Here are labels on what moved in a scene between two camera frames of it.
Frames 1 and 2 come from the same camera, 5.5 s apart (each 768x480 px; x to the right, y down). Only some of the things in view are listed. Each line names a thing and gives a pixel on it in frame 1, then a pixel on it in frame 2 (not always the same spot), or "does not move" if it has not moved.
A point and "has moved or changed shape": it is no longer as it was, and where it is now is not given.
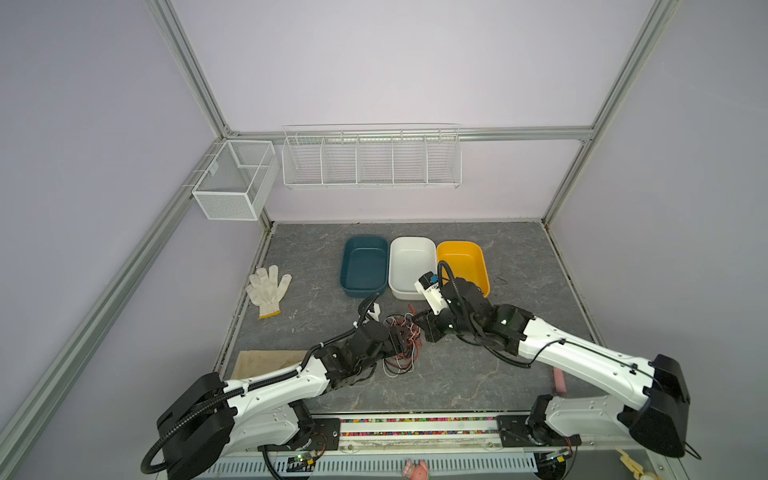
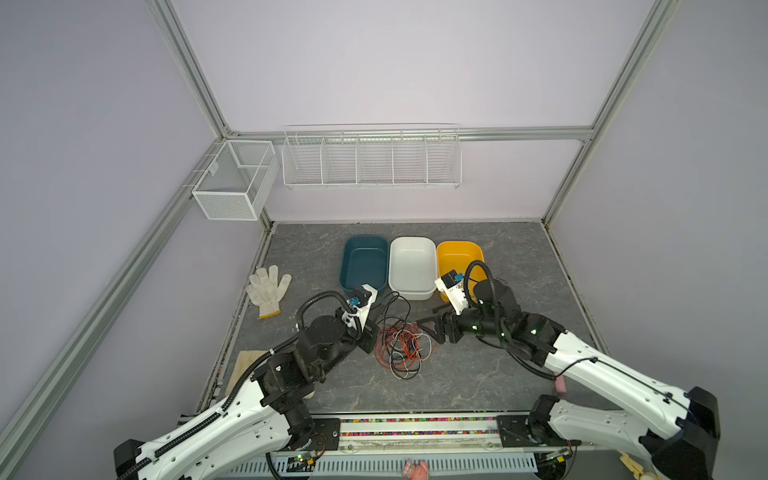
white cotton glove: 265,291 does not move
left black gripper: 395,344 → 369,334
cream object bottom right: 631,465 does not move
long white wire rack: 372,156 does not move
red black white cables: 404,362 has moved or changed shape
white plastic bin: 409,259 does not move
